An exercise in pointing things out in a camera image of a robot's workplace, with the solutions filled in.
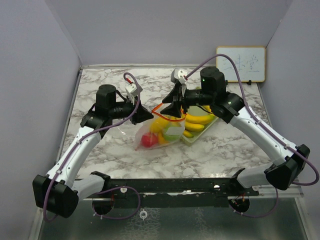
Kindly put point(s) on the clear orange-zip bag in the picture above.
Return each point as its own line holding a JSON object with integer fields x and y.
{"x": 156, "y": 112}

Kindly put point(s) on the red toy apple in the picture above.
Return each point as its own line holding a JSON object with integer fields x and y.
{"x": 148, "y": 140}

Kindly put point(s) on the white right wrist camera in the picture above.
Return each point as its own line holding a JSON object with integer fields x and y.
{"x": 178, "y": 77}

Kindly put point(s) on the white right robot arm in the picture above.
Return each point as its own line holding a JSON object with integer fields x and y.
{"x": 287, "y": 159}

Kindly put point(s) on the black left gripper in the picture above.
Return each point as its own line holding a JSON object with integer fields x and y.
{"x": 140, "y": 114}

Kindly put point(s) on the orange toy bell pepper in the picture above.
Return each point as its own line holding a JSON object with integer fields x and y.
{"x": 161, "y": 139}

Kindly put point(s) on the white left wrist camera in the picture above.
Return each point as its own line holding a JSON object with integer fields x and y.
{"x": 132, "y": 91}

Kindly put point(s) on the small whiteboard with wooden frame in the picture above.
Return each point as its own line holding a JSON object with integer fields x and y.
{"x": 250, "y": 62}

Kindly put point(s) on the pale green perforated basket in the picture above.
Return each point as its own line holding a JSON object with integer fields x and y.
{"x": 197, "y": 135}

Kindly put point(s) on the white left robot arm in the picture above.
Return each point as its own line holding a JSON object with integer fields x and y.
{"x": 58, "y": 191}

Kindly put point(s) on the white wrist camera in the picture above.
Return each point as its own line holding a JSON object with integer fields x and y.
{"x": 132, "y": 91}
{"x": 178, "y": 77}

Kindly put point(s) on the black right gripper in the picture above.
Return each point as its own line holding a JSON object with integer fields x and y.
{"x": 173, "y": 108}

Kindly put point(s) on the green toy apple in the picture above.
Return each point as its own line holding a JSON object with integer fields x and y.
{"x": 173, "y": 131}

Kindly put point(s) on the yellow toy banana bunch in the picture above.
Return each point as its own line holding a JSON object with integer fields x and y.
{"x": 197, "y": 122}

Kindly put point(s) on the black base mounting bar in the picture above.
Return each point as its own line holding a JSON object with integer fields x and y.
{"x": 129, "y": 193}

